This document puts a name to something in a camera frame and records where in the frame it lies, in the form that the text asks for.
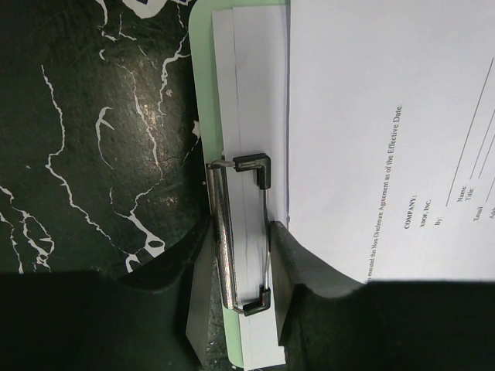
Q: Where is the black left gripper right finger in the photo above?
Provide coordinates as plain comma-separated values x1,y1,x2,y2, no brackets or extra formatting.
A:
270,222,494,370

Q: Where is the green clipboard folder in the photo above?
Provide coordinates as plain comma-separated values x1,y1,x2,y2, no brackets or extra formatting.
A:
189,1,286,370

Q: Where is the white paper stack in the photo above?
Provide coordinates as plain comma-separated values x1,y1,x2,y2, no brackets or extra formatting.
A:
288,1,494,282

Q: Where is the black marble pattern mat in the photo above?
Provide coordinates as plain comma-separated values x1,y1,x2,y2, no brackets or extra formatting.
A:
1,1,227,370

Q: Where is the printed white paper sheet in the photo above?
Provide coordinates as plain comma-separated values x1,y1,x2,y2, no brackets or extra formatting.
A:
211,9,287,368

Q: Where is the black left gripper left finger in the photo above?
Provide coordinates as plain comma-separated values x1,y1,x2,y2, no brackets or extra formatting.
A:
1,223,210,370

